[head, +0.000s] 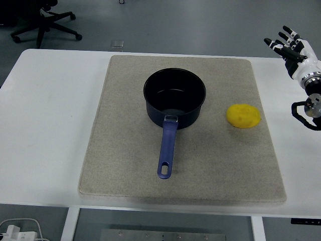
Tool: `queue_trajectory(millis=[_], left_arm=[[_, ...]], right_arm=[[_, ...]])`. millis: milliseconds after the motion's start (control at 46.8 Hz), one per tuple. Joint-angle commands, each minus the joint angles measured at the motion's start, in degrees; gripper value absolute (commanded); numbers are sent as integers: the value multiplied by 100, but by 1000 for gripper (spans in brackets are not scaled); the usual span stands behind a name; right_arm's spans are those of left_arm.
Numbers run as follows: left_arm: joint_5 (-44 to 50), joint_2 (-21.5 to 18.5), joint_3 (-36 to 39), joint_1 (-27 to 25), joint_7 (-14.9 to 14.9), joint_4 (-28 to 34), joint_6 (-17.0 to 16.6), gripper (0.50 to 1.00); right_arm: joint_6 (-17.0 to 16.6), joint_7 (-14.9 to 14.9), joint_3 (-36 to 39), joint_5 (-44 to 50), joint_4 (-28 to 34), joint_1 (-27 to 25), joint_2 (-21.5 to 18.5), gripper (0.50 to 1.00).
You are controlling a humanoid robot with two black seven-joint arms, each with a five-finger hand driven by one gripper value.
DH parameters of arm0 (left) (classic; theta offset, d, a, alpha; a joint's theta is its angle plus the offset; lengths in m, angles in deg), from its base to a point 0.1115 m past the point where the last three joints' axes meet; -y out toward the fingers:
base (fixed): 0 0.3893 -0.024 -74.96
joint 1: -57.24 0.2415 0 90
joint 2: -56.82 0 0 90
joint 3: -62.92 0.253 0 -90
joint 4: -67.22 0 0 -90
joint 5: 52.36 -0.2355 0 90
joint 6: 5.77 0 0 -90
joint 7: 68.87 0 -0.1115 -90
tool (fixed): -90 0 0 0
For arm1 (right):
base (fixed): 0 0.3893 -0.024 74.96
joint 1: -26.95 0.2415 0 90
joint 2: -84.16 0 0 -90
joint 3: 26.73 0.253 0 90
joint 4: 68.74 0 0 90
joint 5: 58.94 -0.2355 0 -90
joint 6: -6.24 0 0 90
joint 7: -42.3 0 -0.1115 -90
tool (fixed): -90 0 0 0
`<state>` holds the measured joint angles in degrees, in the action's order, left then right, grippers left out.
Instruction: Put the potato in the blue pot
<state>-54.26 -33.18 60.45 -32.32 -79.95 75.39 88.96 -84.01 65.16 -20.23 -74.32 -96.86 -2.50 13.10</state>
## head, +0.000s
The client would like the yellow potato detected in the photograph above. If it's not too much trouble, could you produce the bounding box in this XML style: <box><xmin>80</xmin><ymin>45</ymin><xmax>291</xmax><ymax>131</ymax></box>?
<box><xmin>226</xmin><ymin>103</ymin><xmax>262</xmax><ymax>129</ymax></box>

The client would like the beige rectangular mat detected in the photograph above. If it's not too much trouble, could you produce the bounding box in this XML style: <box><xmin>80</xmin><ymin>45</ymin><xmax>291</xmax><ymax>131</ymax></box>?
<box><xmin>78</xmin><ymin>55</ymin><xmax>287</xmax><ymax>207</ymax></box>

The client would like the black office chair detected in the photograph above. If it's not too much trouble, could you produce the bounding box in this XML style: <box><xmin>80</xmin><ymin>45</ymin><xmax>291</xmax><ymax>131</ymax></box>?
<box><xmin>0</xmin><ymin>0</ymin><xmax>83</xmax><ymax>50</ymax></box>

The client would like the grey metal plate with screws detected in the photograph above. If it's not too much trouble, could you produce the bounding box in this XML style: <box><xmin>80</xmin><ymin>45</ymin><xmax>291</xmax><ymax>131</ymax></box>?
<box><xmin>100</xmin><ymin>228</ymin><xmax>227</xmax><ymax>241</ymax></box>

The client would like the white table leg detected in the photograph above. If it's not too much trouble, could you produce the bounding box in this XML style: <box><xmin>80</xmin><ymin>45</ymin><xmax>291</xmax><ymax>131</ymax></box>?
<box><xmin>250</xmin><ymin>215</ymin><xmax>266</xmax><ymax>241</ymax></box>
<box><xmin>61</xmin><ymin>207</ymin><xmax>80</xmax><ymax>241</ymax></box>

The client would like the black table control panel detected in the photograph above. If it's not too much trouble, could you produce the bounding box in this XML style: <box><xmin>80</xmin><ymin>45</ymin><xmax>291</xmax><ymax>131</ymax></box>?
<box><xmin>290</xmin><ymin>218</ymin><xmax>321</xmax><ymax>225</ymax></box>

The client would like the white power strip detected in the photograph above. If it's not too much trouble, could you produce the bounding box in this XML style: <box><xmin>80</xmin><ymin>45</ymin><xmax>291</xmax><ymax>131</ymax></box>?
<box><xmin>0</xmin><ymin>225</ymin><xmax>38</xmax><ymax>241</ymax></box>

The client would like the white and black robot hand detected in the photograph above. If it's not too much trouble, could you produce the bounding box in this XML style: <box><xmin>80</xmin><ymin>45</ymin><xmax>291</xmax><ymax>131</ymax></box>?
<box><xmin>263</xmin><ymin>25</ymin><xmax>321</xmax><ymax>80</ymax></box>

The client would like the dark blue pot with handle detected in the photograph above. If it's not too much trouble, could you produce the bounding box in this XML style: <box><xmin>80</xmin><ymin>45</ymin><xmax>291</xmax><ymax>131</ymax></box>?
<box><xmin>143</xmin><ymin>68</ymin><xmax>207</xmax><ymax>180</ymax></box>

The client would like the white power cable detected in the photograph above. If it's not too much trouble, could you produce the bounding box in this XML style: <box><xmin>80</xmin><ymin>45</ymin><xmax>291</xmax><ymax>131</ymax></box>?
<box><xmin>0</xmin><ymin>218</ymin><xmax>51</xmax><ymax>241</ymax></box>

